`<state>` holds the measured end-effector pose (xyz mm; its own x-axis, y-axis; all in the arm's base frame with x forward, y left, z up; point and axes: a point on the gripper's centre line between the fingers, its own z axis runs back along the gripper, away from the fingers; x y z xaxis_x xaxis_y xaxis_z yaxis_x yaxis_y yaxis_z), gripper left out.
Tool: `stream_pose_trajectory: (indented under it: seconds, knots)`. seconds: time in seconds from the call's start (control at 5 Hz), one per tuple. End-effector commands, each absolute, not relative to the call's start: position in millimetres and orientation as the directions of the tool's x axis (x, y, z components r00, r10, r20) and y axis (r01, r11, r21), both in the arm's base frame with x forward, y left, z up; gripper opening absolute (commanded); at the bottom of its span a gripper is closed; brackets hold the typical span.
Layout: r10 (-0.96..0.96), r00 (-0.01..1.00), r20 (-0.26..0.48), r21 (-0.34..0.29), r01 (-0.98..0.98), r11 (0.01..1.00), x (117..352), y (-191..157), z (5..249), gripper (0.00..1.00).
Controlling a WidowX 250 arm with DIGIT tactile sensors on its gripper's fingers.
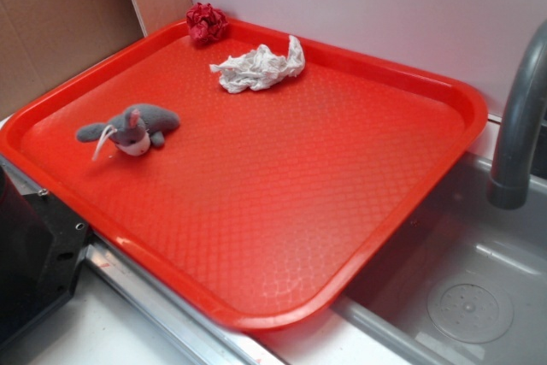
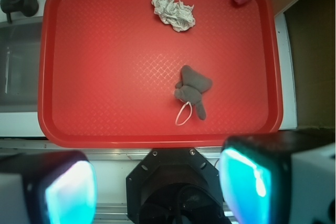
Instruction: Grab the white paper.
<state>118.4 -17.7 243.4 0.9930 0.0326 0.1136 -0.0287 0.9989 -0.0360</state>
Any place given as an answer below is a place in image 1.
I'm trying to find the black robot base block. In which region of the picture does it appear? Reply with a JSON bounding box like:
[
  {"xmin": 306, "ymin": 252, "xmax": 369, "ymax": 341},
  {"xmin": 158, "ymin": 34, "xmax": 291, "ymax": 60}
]
[{"xmin": 1, "ymin": 170, "xmax": 91, "ymax": 348}]

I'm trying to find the crumpled white paper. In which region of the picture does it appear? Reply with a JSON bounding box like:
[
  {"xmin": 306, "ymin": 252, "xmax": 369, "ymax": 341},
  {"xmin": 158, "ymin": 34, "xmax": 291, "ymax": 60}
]
[{"xmin": 209, "ymin": 35, "xmax": 306, "ymax": 94}]

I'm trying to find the red plastic tray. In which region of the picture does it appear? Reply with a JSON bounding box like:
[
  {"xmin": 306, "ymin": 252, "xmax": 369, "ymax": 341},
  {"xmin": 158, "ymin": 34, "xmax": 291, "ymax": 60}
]
[{"xmin": 1, "ymin": 21, "xmax": 487, "ymax": 331}]

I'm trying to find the grey plush bunny toy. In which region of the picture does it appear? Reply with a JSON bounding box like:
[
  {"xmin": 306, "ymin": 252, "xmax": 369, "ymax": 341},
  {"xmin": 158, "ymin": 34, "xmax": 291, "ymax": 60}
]
[{"xmin": 76, "ymin": 103, "xmax": 180, "ymax": 160}]

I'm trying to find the crumpled red paper ball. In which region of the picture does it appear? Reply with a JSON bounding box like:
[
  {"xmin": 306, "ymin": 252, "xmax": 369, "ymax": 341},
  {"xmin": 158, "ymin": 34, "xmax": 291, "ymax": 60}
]
[{"xmin": 185, "ymin": 3, "xmax": 228, "ymax": 44}]

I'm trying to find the grey plastic sink basin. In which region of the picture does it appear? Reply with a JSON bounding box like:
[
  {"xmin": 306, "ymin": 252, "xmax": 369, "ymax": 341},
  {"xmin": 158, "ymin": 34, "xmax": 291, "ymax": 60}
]
[{"xmin": 333, "ymin": 154, "xmax": 546, "ymax": 364}]

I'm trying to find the grey plastic faucet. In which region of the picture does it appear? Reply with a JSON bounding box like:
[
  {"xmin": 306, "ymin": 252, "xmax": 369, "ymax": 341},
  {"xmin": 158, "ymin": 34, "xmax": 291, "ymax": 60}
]
[{"xmin": 487, "ymin": 23, "xmax": 546, "ymax": 209}]

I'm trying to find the brown cardboard panel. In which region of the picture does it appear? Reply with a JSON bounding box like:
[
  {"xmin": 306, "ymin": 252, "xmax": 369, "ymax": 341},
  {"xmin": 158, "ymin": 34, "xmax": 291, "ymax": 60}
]
[{"xmin": 1, "ymin": 0, "xmax": 143, "ymax": 118}]

